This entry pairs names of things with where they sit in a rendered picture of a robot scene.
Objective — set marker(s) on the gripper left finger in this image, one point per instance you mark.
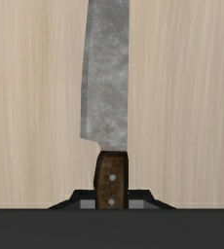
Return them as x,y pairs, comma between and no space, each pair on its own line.
81,201

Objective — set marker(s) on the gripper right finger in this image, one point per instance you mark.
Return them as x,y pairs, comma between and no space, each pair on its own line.
143,201

